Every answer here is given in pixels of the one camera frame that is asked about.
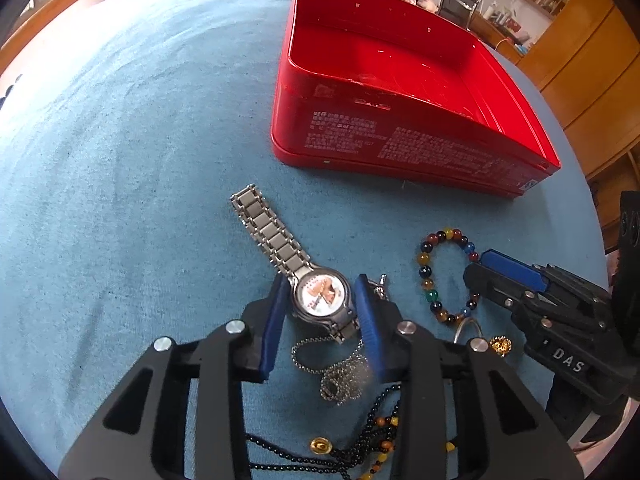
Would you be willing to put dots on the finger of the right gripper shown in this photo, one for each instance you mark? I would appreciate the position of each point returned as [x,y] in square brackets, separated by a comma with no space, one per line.
[552,330]
[552,282]

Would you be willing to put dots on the gold charm pendant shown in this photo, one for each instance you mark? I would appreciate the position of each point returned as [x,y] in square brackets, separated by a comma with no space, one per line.
[501,345]

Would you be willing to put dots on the wooden wardrobe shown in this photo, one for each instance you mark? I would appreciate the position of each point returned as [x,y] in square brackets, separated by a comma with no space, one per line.
[586,66]

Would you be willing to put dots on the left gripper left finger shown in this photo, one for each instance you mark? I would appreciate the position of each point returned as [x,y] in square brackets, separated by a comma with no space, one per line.
[139,432]

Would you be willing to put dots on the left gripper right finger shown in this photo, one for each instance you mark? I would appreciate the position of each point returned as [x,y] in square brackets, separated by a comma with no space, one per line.
[463,413]

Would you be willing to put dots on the wooden desk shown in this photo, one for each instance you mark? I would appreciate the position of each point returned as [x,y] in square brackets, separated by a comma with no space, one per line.
[495,37]

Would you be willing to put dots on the red tin box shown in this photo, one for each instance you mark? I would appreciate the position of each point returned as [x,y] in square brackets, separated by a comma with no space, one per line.
[380,87]

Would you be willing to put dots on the black desk chair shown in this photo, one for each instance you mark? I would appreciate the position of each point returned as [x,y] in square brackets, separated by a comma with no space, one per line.
[459,12]

